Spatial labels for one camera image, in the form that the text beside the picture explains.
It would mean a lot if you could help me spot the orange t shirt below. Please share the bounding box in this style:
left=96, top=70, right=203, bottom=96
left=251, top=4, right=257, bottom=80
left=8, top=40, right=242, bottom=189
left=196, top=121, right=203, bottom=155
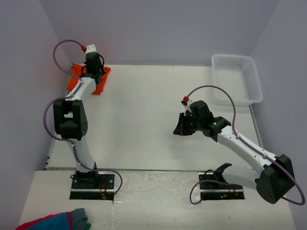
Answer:
left=66, top=64, right=111, bottom=95

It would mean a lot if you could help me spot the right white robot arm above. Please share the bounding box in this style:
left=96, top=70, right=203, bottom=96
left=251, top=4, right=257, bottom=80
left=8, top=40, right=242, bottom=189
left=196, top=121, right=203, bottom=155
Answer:
left=173, top=97, right=297, bottom=204

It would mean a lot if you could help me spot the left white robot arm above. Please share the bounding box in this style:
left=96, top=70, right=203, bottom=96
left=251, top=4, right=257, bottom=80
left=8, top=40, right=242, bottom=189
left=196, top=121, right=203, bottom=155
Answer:
left=53, top=51, right=104, bottom=186

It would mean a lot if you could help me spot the white plastic basket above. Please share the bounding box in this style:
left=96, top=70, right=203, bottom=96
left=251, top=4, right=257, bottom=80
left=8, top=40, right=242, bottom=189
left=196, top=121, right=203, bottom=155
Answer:
left=212, top=54, right=263, bottom=106

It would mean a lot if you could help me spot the green folded t shirt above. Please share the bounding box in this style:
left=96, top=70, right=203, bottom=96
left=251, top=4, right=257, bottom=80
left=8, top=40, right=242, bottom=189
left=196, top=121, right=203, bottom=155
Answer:
left=84, top=223, right=91, bottom=230

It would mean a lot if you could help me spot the grey folded t shirt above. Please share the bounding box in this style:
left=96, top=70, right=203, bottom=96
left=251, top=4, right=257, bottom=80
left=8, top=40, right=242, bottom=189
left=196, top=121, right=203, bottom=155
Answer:
left=70, top=208, right=88, bottom=230

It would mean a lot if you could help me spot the teal folded t shirt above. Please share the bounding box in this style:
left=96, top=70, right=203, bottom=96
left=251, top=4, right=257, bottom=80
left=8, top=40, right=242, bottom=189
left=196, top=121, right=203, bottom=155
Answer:
left=26, top=212, right=72, bottom=230

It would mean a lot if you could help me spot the pink folded t shirt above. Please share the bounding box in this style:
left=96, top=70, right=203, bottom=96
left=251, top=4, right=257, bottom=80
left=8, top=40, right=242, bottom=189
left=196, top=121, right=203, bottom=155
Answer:
left=15, top=211, right=72, bottom=230

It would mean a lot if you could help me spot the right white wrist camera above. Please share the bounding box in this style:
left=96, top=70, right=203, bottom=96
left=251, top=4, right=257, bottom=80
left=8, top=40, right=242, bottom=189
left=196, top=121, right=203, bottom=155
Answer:
left=181, top=100, right=192, bottom=114

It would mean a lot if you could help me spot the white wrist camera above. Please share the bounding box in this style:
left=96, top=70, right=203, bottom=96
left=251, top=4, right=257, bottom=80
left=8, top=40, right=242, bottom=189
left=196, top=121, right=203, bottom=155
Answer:
left=85, top=44, right=97, bottom=54
left=181, top=100, right=192, bottom=114

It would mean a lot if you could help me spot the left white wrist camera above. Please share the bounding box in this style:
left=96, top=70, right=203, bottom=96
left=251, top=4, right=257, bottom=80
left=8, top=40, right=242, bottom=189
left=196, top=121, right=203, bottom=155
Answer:
left=85, top=44, right=97, bottom=54

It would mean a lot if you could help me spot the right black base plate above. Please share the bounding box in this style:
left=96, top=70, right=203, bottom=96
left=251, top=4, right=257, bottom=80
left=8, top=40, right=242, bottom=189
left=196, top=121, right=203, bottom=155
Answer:
left=199, top=171, right=245, bottom=201

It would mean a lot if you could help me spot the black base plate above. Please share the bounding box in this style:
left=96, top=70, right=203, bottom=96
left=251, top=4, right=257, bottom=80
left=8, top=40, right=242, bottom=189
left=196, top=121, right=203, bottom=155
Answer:
left=70, top=171, right=115, bottom=201
left=199, top=171, right=245, bottom=201

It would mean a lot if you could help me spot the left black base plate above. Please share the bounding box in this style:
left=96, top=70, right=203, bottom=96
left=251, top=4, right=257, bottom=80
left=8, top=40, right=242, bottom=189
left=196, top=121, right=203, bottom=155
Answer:
left=70, top=171, right=115, bottom=201

